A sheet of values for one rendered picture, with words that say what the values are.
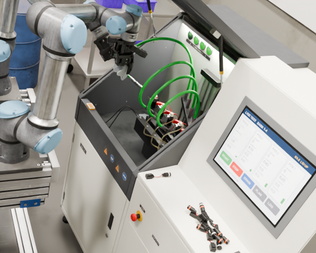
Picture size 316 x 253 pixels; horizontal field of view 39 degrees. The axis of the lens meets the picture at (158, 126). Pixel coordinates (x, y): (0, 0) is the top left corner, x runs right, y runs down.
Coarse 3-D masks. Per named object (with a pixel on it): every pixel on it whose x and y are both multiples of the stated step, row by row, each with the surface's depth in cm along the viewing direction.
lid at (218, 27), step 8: (176, 0) 226; (184, 0) 152; (192, 0) 154; (200, 0) 156; (184, 8) 221; (192, 8) 159; (200, 8) 158; (208, 8) 160; (192, 16) 225; (200, 16) 167; (208, 16) 162; (216, 16) 164; (208, 24) 208; (216, 24) 166; (224, 24) 169; (216, 32) 173; (224, 32) 171; (232, 32) 173; (224, 40) 201; (232, 40) 176; (240, 40) 179; (232, 48) 216; (240, 48) 181; (248, 48) 184; (248, 56) 187; (256, 56) 190
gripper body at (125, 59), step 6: (120, 42) 195; (126, 42) 195; (132, 42) 196; (114, 48) 199; (120, 48) 199; (126, 48) 199; (114, 54) 201; (120, 54) 198; (126, 54) 199; (132, 54) 201; (114, 60) 202; (120, 60) 199; (126, 60) 201; (132, 60) 202
